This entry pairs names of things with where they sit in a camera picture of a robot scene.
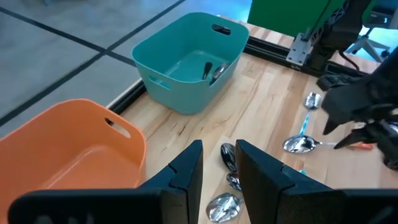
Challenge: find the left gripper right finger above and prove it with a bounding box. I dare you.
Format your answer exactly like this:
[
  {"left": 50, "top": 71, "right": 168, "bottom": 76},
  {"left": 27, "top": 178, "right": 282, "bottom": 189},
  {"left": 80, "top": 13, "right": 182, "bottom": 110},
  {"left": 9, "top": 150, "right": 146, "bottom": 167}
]
[{"left": 235, "top": 139, "right": 398, "bottom": 224}]

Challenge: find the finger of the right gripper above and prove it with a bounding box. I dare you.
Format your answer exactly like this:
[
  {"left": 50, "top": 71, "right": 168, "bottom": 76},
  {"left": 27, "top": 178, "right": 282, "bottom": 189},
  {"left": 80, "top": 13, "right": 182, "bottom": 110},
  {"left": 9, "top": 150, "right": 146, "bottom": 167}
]
[
  {"left": 334, "top": 123, "right": 398, "bottom": 170},
  {"left": 322, "top": 79, "right": 396, "bottom": 135}
]

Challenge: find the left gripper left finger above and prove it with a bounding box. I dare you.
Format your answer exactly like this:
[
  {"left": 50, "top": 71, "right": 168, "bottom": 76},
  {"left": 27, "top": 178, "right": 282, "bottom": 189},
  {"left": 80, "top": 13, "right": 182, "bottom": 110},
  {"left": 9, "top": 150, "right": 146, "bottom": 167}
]
[{"left": 7, "top": 139, "right": 204, "bottom": 224}]

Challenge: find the silver spoon orange handle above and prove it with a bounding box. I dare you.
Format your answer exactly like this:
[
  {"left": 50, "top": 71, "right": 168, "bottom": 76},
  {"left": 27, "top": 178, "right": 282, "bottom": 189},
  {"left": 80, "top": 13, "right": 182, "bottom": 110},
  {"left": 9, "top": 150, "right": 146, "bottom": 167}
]
[
  {"left": 226, "top": 172, "right": 243, "bottom": 192},
  {"left": 282, "top": 134, "right": 376, "bottom": 154}
]

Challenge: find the dark chrome spoon black handle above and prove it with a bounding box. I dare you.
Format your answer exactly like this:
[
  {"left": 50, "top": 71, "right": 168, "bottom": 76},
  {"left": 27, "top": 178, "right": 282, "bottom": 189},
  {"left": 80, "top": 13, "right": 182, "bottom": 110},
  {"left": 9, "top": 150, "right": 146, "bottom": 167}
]
[{"left": 220, "top": 142, "right": 239, "bottom": 174}]

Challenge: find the cutlery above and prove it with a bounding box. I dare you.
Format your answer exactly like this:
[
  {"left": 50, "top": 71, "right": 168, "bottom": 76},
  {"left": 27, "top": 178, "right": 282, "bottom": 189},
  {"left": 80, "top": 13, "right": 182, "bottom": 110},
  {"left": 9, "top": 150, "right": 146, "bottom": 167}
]
[{"left": 210, "top": 62, "right": 231, "bottom": 85}]

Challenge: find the grey office chair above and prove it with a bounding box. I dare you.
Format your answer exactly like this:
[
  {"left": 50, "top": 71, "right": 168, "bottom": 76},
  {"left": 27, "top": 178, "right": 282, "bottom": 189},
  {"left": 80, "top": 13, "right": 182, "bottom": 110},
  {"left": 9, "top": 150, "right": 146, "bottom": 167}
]
[{"left": 344, "top": 9, "right": 392, "bottom": 63}]

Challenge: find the orange plastic bin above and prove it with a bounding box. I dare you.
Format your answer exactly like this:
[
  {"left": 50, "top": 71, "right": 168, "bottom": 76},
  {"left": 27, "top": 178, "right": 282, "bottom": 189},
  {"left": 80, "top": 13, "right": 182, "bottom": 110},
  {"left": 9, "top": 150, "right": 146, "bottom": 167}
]
[{"left": 0, "top": 98, "right": 147, "bottom": 224}]

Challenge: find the green panel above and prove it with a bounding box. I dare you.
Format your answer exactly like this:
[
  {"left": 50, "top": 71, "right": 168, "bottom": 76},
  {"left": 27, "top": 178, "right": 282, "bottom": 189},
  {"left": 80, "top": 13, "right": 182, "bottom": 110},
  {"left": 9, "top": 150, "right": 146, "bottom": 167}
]
[{"left": 247, "top": 0, "right": 379, "bottom": 39}]

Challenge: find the teal plastic bin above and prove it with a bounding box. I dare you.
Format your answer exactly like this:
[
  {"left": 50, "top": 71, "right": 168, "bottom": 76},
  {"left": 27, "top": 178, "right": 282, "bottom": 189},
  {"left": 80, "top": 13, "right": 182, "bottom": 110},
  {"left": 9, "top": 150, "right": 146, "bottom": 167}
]
[{"left": 131, "top": 12, "right": 250, "bottom": 115}]

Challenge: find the silver metal mounting bracket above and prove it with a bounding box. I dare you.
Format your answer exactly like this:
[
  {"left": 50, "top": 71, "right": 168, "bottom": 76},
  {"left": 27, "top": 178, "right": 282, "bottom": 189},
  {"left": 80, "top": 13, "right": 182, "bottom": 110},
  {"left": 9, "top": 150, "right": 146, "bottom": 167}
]
[{"left": 285, "top": 32, "right": 312, "bottom": 67}]

